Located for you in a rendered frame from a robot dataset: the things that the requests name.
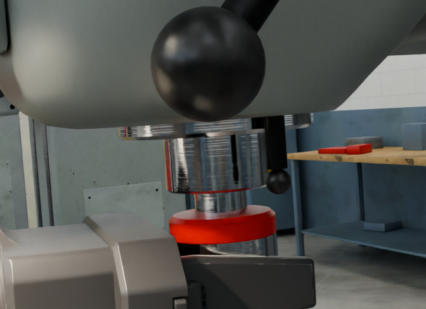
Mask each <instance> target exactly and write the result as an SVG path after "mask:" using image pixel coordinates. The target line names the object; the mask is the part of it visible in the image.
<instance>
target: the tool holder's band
mask: <svg viewBox="0 0 426 309"><path fill-rule="evenodd" d="M275 232H276V216H275V212H274V211H273V210H272V209H271V208H269V207H266V206H256V205H247V209H246V211H244V212H242V213H236V214H227V215H219V216H203V215H199V214H197V213H196V212H195V209H190V210H186V211H181V212H178V213H176V214H174V215H173V216H172V217H171V218H170V219H169V233H170V234H171V235H173V236H174V237H175V238H176V241H177V242H178V243H183V244H225V243H233V242H243V241H248V240H255V239H261V238H263V237H267V236H270V235H273V234H274V233H275Z"/></svg>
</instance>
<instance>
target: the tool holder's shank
mask: <svg viewBox="0 0 426 309"><path fill-rule="evenodd" d="M194 198H195V212H196V213H197V214H199V215H203V216H219V215H227V214H236V213H242V212H244V211H246V209H247V192H246V190H242V191H236V192H222V193H212V194H194Z"/></svg>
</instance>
